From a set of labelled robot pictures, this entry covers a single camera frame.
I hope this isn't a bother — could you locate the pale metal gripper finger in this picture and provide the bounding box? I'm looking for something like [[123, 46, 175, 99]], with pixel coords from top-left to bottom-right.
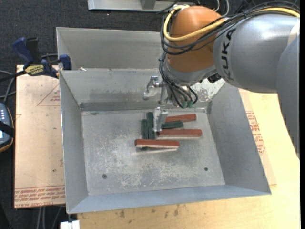
[[142, 76, 163, 101], [152, 106, 169, 132]]

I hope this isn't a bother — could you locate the dark green flat block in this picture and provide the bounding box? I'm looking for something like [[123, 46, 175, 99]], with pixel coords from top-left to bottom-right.
[[146, 112, 156, 140], [161, 120, 184, 130], [141, 119, 149, 140]]

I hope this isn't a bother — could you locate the red-brown flat block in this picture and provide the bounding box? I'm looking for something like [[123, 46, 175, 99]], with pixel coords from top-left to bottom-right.
[[134, 138, 181, 153], [156, 129, 203, 140], [164, 114, 197, 124]]

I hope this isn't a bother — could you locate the grey metal bin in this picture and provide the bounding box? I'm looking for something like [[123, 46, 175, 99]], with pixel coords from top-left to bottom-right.
[[56, 27, 272, 215]]

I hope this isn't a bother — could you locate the brown cardboard board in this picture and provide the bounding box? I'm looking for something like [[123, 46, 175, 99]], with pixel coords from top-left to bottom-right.
[[14, 64, 278, 209]]

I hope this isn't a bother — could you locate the black cylinder on white bracket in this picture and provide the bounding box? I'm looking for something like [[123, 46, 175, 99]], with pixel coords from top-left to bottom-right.
[[200, 72, 225, 85]]

